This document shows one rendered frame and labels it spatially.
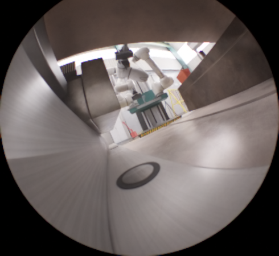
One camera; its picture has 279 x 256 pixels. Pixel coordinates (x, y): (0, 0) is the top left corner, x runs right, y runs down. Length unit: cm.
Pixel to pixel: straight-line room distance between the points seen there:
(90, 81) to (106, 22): 30
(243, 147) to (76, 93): 36
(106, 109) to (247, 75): 76
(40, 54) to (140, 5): 42
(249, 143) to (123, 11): 53
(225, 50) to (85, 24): 78
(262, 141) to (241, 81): 61
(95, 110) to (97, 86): 7
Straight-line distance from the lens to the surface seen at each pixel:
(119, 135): 633
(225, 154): 15
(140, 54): 126
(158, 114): 157
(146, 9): 51
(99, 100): 24
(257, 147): 15
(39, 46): 17
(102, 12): 46
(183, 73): 116
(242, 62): 72
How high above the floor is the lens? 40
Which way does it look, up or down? 7 degrees up
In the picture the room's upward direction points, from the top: 24 degrees counter-clockwise
